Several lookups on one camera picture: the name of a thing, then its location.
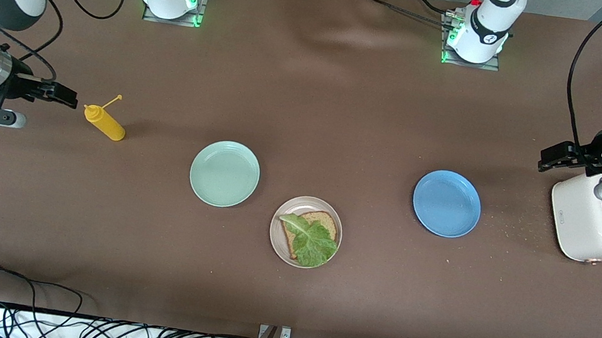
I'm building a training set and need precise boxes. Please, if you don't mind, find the yellow mustard squeeze bottle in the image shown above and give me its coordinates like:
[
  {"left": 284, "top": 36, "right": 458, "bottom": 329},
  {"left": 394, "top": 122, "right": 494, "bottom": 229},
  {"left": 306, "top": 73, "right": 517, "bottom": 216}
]
[{"left": 80, "top": 90, "right": 131, "bottom": 142}]

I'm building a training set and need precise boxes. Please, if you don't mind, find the brown bread slice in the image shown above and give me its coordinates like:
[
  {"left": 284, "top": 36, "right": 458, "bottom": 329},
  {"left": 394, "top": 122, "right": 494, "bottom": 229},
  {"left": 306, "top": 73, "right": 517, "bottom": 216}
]
[{"left": 280, "top": 206, "right": 342, "bottom": 266}]

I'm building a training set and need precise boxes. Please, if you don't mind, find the green lettuce leaf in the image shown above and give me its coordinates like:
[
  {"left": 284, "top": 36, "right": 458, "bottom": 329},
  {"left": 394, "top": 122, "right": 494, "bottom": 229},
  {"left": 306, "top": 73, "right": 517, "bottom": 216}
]
[{"left": 274, "top": 211, "right": 343, "bottom": 271}]

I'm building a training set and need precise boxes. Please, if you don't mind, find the blue plate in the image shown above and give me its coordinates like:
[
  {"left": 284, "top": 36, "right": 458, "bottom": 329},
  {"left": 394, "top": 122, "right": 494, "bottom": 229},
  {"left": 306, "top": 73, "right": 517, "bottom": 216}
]
[{"left": 408, "top": 166, "right": 486, "bottom": 242}]

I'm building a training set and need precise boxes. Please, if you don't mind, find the mint green plate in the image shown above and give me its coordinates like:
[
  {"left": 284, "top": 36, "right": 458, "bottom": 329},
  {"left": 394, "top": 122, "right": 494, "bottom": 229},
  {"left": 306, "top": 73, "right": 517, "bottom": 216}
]
[{"left": 185, "top": 136, "right": 264, "bottom": 212}]

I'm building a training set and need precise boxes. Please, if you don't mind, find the beige plate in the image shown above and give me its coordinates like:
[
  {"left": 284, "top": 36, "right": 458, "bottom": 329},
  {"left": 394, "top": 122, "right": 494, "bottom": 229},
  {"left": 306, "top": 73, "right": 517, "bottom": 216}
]
[{"left": 265, "top": 192, "right": 348, "bottom": 274}]

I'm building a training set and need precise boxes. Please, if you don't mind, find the white toaster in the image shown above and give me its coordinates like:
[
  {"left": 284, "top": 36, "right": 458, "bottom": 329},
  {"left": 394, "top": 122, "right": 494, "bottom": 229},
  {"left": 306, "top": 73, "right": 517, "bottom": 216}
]
[{"left": 543, "top": 164, "right": 602, "bottom": 267}]

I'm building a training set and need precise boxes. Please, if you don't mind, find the brown table cover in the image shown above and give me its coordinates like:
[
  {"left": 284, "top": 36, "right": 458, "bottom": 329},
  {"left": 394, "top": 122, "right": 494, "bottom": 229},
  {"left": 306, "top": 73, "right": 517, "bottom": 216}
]
[{"left": 0, "top": 0, "right": 602, "bottom": 338}]

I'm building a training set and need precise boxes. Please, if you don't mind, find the thin black cable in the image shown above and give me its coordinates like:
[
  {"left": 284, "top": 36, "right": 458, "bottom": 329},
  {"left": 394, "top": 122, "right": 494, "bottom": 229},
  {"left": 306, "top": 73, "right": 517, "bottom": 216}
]
[{"left": 0, "top": 0, "right": 66, "bottom": 83}]

